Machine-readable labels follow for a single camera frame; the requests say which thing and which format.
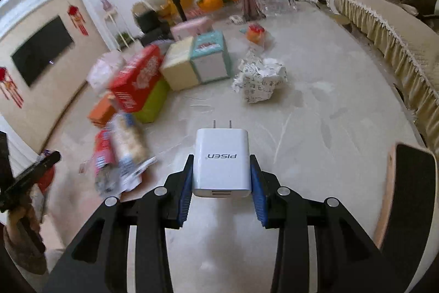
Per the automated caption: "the white wall charger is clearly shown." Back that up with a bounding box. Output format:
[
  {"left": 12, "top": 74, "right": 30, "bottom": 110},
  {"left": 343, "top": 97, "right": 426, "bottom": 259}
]
[{"left": 191, "top": 120, "right": 250, "bottom": 200}]

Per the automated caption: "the crumpled printed paper ball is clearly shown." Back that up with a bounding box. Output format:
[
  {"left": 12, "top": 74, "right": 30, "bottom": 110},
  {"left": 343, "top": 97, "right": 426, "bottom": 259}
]
[{"left": 232, "top": 51, "right": 289, "bottom": 104}]

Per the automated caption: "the ornate sofa beige fringed cover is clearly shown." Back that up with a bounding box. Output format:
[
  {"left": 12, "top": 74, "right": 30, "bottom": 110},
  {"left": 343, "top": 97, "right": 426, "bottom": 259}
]
[{"left": 326, "top": 0, "right": 439, "bottom": 151}]

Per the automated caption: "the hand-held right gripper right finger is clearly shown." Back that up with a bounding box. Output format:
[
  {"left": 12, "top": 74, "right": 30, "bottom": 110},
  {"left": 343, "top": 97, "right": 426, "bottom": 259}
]
[{"left": 250, "top": 154, "right": 409, "bottom": 293}]

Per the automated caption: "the wall television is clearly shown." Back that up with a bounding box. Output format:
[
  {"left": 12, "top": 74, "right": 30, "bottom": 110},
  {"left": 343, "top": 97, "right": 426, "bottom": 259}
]
[{"left": 10, "top": 16, "right": 75, "bottom": 88}]

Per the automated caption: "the lime green box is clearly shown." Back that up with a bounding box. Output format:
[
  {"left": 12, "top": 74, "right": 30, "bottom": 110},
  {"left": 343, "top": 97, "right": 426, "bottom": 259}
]
[{"left": 132, "top": 78, "right": 169, "bottom": 124}]

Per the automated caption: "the teal and white box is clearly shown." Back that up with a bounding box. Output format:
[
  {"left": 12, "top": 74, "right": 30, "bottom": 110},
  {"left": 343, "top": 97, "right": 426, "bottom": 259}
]
[{"left": 190, "top": 31, "right": 232, "bottom": 84}]

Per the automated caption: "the orange box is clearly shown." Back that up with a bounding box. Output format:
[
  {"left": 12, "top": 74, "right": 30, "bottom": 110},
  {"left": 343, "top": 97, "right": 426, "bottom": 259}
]
[{"left": 88, "top": 96, "right": 119, "bottom": 128}]

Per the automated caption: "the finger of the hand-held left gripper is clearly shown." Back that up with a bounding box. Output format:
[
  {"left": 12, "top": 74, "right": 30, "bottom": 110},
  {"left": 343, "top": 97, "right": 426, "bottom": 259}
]
[{"left": 0, "top": 152, "right": 61, "bottom": 213}]

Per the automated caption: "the pale yellow box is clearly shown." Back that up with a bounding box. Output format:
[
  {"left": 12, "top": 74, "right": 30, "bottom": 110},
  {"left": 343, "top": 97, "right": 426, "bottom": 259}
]
[{"left": 161, "top": 37, "right": 200, "bottom": 92}]

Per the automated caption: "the cream armchair dark seat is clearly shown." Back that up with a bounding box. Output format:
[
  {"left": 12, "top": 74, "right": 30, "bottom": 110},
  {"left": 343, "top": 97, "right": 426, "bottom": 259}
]
[{"left": 132, "top": 0, "right": 174, "bottom": 46}]

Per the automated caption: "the red patterned box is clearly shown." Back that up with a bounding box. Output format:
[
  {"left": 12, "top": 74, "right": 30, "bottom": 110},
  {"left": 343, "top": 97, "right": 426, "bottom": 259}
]
[{"left": 110, "top": 45, "right": 163, "bottom": 114}]

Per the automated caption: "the clear biscuit packet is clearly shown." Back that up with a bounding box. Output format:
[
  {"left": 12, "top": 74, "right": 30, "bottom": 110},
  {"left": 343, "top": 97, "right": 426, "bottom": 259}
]
[{"left": 109, "top": 113, "right": 149, "bottom": 177}]

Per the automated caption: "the white wall shelf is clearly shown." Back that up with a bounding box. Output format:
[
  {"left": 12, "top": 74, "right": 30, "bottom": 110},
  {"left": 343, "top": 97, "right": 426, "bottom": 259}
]
[{"left": 103, "top": 9, "right": 133, "bottom": 51}]

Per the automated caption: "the printed wrapper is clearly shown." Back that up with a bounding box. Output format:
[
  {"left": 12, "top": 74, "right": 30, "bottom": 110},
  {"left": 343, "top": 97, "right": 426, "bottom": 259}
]
[{"left": 117, "top": 156, "right": 157, "bottom": 193}]

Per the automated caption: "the pink box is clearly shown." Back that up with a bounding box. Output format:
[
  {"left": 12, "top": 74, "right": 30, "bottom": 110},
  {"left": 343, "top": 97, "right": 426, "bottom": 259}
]
[{"left": 170, "top": 16, "right": 213, "bottom": 41}]

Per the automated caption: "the red hanging wall ornament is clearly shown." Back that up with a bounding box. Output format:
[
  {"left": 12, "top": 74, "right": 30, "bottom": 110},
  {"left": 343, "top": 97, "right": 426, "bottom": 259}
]
[
  {"left": 67, "top": 3, "right": 89, "bottom": 36},
  {"left": 0, "top": 66, "right": 24, "bottom": 107}
]

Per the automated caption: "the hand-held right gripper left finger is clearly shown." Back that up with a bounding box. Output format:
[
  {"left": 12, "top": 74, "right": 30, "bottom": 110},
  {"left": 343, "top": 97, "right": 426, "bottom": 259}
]
[{"left": 41, "top": 154, "right": 194, "bottom": 293}]

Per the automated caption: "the red blue snack packet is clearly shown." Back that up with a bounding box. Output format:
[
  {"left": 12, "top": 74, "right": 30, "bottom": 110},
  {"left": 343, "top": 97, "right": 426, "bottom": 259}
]
[{"left": 92, "top": 129, "right": 119, "bottom": 197}]

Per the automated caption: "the black board with tan rim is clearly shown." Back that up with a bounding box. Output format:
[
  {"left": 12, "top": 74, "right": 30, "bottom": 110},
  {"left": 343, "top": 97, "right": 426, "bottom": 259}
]
[{"left": 374, "top": 142, "right": 439, "bottom": 283}]

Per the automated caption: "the white pink floral packet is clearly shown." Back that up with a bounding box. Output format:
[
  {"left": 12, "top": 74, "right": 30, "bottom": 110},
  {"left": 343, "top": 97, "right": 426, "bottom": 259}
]
[{"left": 86, "top": 51, "right": 124, "bottom": 94}]

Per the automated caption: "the person's left hand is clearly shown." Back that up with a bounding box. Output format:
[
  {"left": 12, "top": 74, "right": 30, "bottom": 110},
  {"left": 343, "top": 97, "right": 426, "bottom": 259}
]
[{"left": 3, "top": 205, "right": 47, "bottom": 275}]

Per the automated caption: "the orange snack in clear wrapper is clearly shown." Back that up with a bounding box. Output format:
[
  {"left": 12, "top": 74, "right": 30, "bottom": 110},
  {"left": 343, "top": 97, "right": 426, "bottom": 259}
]
[{"left": 245, "top": 23, "right": 272, "bottom": 48}]

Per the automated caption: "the clear plastic packaging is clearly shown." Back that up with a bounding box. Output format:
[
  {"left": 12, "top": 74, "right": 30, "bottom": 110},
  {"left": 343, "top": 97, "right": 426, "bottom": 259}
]
[{"left": 264, "top": 0, "right": 297, "bottom": 14}]

